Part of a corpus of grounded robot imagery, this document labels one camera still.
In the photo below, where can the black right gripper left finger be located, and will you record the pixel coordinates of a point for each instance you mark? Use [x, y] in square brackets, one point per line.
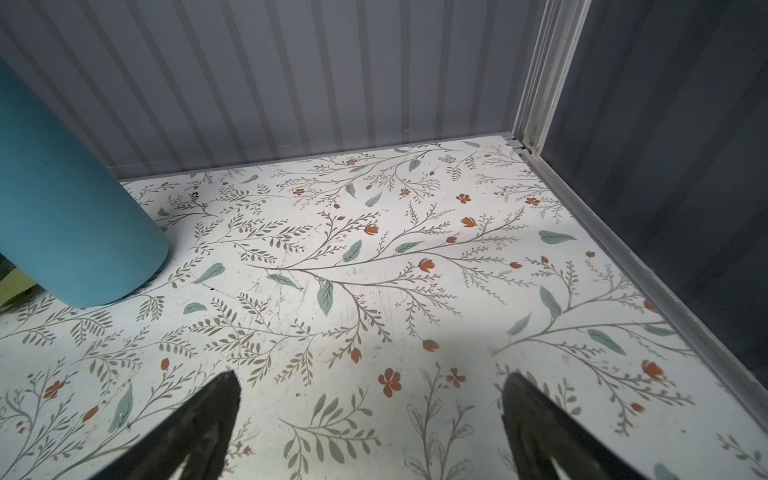
[192, 441]

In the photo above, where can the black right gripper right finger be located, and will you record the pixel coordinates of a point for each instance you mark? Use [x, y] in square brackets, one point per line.
[544, 440]

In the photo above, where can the teal cylindrical vase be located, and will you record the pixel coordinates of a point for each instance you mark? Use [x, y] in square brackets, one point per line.
[65, 221]

